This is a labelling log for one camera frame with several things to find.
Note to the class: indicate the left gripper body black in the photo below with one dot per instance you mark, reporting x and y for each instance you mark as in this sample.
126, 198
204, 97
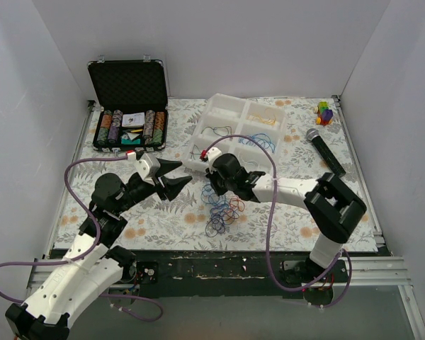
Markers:
159, 185

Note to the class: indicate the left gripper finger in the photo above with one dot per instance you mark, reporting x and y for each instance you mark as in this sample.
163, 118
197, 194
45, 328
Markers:
166, 166
171, 187

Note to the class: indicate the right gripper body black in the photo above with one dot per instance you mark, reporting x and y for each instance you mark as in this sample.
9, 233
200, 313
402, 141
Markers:
214, 180

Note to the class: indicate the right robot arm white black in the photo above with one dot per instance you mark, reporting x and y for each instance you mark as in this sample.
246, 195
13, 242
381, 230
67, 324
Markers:
334, 207

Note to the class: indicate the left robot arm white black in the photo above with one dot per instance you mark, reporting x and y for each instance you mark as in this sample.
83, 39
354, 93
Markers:
93, 262

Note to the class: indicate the white plastic compartment tray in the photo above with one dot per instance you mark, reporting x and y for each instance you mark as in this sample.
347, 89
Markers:
253, 131

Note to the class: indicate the playing card deck box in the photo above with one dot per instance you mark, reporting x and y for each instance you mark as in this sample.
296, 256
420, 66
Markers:
133, 120

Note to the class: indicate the black poker chip case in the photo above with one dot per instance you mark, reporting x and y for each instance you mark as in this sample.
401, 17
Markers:
130, 86

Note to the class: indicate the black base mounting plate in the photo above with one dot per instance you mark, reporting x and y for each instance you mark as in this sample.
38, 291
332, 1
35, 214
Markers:
170, 274

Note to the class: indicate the black handheld microphone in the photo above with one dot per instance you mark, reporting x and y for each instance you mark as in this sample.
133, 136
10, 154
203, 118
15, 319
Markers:
313, 136

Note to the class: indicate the colourful toy block figure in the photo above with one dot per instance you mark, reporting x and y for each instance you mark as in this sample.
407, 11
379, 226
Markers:
324, 113

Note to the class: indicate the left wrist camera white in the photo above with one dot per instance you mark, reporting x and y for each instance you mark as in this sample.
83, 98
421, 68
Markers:
147, 166

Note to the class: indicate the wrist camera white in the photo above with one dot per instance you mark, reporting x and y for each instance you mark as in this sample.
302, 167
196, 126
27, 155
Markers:
210, 155
147, 166

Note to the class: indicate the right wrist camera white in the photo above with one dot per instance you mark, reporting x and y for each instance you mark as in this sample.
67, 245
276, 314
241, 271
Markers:
210, 155

